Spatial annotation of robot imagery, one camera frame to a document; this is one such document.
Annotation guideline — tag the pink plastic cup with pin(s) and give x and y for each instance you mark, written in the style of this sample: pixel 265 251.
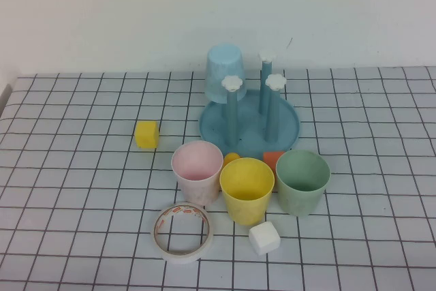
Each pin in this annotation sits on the pink plastic cup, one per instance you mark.
pixel 195 190

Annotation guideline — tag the blue cup stand with pegs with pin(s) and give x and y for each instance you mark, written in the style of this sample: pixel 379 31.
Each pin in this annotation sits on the blue cup stand with pegs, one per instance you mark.
pixel 248 134

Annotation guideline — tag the light blue plastic cup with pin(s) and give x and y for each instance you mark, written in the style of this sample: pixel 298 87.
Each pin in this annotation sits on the light blue plastic cup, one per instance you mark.
pixel 221 66

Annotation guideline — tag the yellow plastic cup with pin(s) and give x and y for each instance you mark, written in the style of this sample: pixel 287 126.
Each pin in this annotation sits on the yellow plastic cup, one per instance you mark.
pixel 245 209

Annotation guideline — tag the green plastic cup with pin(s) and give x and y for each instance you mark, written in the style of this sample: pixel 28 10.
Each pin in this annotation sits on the green plastic cup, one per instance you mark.
pixel 299 202

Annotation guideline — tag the small orange-yellow toy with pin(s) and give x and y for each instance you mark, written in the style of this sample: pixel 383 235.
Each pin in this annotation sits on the small orange-yellow toy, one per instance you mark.
pixel 231 158

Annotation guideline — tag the orange foam cube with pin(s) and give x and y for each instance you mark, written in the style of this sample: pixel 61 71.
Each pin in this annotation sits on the orange foam cube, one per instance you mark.
pixel 270 159

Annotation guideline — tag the yellow foam cube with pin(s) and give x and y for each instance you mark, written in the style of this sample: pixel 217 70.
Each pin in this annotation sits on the yellow foam cube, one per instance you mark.
pixel 146 136

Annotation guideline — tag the white foam cube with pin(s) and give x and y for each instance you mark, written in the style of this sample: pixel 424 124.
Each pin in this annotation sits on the white foam cube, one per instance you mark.
pixel 264 238

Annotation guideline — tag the white tape roll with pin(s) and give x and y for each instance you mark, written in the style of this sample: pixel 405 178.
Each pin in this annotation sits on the white tape roll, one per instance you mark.
pixel 180 257

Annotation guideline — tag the white grid tablecloth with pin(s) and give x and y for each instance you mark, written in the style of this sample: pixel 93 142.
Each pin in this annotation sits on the white grid tablecloth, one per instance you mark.
pixel 68 168

